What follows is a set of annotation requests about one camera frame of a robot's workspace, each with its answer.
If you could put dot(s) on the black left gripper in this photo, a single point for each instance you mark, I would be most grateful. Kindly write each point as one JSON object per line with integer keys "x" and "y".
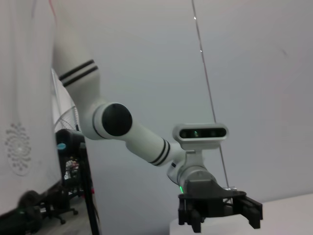
{"x": 207, "y": 195}

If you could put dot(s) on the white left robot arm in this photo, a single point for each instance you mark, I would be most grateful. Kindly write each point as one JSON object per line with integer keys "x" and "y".
{"x": 144, "y": 142}

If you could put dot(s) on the dark bag on floor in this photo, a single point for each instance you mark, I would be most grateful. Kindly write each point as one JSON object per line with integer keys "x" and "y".
{"x": 27, "y": 210}

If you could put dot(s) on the black upright stand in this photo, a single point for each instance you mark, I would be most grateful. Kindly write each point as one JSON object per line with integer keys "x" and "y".
{"x": 89, "y": 191}

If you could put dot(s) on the black office chair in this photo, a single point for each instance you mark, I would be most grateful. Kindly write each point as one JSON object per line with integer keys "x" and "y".
{"x": 57, "y": 208}

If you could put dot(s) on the black round device blue label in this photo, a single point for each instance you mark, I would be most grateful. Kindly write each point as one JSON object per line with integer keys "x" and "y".
{"x": 68, "y": 144}

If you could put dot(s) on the white robot torso panel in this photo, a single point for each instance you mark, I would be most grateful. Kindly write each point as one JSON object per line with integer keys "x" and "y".
{"x": 27, "y": 98}

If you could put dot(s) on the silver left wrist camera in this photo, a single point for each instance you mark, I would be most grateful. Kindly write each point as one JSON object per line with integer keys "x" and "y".
{"x": 200, "y": 133}

